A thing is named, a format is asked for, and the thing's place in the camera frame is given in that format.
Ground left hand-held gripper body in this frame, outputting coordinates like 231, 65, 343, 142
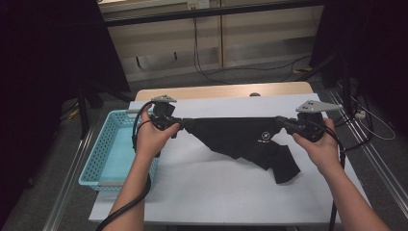
149, 94, 185, 131

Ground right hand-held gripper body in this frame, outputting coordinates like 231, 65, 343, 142
288, 99, 344, 143

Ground black pants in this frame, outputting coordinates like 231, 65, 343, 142
182, 116, 302, 185

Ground light blue plastic basket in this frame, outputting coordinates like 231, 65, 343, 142
78, 109, 166, 193

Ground person's left hand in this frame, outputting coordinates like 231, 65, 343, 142
136, 104, 181, 158

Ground person's right hand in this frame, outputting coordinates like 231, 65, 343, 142
292, 118, 341, 176

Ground yellow floor tape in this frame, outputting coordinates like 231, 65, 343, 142
292, 65, 314, 75

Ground black metal stand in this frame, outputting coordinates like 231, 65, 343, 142
76, 80, 136, 141
296, 51, 354, 112

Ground white table mat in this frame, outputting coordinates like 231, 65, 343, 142
89, 93, 379, 225

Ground black curtain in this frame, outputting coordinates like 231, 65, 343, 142
309, 0, 408, 136
0, 0, 131, 225

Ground black metal bar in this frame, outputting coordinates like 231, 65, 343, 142
102, 0, 325, 28

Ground left hand-held gripper black cable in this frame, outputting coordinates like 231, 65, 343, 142
95, 100, 159, 231

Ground hand-held gripper black cable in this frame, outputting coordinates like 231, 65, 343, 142
95, 100, 159, 231
319, 119, 347, 231

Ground black floor cable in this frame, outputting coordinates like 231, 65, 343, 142
205, 53, 313, 83

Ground bundle of black cables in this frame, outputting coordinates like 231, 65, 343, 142
331, 90, 375, 152

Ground black hanging cable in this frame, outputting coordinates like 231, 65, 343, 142
191, 16, 232, 86

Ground thin white cable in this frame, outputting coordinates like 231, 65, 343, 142
349, 95, 397, 141

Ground aluminium floor rail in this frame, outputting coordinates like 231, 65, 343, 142
326, 88, 408, 211
41, 126, 96, 231

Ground right hand-held gripper black cable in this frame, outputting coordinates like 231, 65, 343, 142
319, 119, 347, 231

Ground white wall socket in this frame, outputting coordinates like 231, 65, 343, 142
187, 0, 211, 10

